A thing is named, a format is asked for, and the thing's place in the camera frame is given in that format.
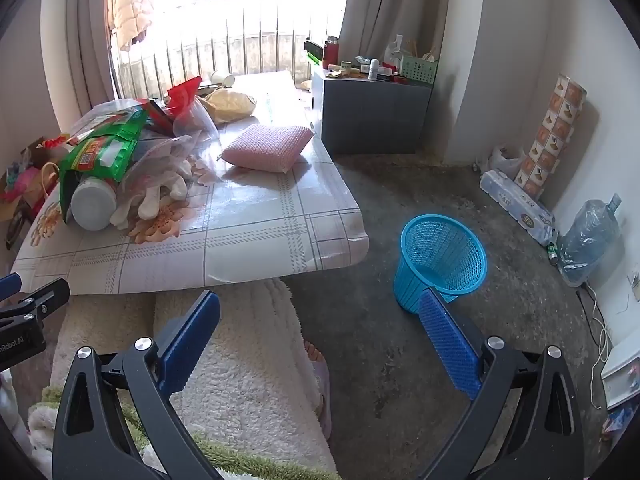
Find red gift bag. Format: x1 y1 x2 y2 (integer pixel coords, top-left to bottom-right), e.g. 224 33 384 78
22 162 63 221

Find dark round tin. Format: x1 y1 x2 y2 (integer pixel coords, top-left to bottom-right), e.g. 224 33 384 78
5 210 31 251

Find white plastic drawer unit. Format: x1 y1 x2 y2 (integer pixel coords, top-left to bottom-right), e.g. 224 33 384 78
600 330 640 408

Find pink knitted cushion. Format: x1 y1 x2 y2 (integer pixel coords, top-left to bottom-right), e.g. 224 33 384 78
220 124 316 175

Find blue plastic mesh basket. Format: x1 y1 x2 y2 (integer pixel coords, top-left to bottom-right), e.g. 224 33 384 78
393 214 488 316

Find cream puffer jacket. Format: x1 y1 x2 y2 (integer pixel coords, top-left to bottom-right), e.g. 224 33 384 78
106 0 155 52

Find white plastic bottle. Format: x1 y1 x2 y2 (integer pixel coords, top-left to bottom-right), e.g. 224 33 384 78
71 176 118 231

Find pink bag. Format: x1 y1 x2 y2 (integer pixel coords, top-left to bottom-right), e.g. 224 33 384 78
2 167 41 201

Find white cable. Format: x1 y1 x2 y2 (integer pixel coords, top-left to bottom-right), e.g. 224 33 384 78
582 280 616 408

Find large green printed packet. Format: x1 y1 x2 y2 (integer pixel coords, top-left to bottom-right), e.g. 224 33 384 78
59 107 151 223

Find beige curtain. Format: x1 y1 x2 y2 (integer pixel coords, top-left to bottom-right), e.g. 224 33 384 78
337 0 483 68
65 0 118 118

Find green plastic storage basket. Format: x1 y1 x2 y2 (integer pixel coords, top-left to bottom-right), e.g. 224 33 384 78
400 55 440 82

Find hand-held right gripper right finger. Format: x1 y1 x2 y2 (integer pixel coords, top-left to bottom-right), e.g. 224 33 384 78
417 287 587 480

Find person's right foot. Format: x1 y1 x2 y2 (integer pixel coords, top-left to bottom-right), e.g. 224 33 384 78
302 340 333 441

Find grey cabinet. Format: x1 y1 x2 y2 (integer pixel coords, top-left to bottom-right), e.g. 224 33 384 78
311 69 433 156

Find crumpled white plastic bag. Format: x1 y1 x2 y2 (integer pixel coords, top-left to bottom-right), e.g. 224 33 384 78
487 146 523 175

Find white cotton gloves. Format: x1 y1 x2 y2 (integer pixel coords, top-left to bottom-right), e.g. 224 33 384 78
110 155 193 228

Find blue plastic bag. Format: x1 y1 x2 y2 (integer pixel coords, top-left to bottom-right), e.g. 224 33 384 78
557 192 623 288

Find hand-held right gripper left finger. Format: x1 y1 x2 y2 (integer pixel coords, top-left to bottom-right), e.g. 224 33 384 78
52 289 222 480

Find toilet paper multipack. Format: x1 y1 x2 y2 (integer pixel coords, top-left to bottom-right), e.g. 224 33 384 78
480 170 557 246

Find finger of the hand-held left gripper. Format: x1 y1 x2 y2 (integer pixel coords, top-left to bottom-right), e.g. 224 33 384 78
0 272 23 301
0 278 71 331

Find metal window railing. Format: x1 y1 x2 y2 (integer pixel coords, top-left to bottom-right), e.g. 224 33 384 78
112 0 313 101

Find floral tablecloth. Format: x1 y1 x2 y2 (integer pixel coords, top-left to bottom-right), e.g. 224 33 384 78
11 71 370 295

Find red snack packet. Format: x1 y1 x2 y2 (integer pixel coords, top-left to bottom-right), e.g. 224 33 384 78
147 76 203 133

